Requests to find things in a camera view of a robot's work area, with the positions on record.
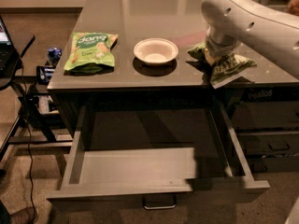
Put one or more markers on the black laptop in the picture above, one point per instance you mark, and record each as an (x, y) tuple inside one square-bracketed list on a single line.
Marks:
[(8, 53)]

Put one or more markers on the white paper bowl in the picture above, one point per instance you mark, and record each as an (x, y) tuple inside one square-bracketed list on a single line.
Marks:
[(155, 51)]

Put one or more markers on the open grey top drawer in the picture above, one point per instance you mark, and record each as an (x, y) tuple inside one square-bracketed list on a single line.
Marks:
[(118, 157)]

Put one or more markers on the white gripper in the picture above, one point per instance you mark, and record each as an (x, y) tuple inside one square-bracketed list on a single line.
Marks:
[(217, 50)]

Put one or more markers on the metal drawer handle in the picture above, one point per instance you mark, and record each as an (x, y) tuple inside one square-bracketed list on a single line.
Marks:
[(159, 201)]

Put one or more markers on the light green snack bag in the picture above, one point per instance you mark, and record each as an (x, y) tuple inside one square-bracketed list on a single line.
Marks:
[(90, 52)]

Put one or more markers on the small black screen device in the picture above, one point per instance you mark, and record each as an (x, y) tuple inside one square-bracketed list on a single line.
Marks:
[(44, 74)]

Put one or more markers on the green jalapeno kettle chip bag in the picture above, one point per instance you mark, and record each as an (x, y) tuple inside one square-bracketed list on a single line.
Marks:
[(228, 69)]

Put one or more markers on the black side desk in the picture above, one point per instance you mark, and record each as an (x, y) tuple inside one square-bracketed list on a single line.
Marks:
[(30, 127)]

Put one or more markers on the blue cap bottle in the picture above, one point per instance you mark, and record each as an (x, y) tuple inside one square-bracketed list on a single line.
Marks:
[(54, 55)]

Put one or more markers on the grey drawer cabinet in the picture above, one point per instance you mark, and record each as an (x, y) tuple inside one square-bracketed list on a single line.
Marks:
[(180, 21)]

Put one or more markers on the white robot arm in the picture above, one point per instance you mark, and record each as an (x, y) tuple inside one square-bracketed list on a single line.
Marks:
[(271, 33)]

